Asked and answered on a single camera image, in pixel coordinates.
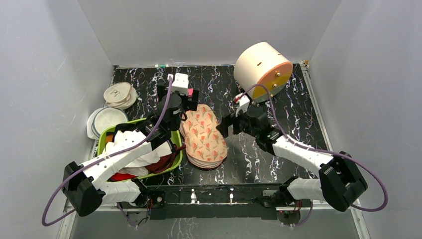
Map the floral mesh laundry bag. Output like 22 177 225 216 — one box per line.
179 104 228 169

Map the white bra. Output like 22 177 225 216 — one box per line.
103 130 173 177

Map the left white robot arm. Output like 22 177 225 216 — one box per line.
59 85 200 217

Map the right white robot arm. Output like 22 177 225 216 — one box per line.
216 107 368 212

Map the dark red bra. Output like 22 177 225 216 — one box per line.
109 144 186 182

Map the white round mesh bag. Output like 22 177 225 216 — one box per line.
86 107 128 140

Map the small pink block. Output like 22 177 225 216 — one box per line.
188 88 194 97

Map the small green white marker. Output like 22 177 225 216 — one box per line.
154 64 169 68

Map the cream cylindrical drum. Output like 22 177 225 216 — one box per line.
233 42 293 96

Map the green plastic basket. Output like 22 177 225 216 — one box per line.
96 119 183 180

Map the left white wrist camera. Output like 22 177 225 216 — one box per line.
167 73 189 96

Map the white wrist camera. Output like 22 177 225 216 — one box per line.
233 93 250 117
167 73 189 96

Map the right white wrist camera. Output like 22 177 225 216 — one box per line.
233 93 250 117

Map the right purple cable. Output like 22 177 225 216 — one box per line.
234 83 389 228

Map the purple cable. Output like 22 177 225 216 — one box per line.
234 83 389 228
41 75 174 228

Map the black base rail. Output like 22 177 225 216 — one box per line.
112 184 307 221

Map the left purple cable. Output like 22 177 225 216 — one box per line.
41 75 174 228

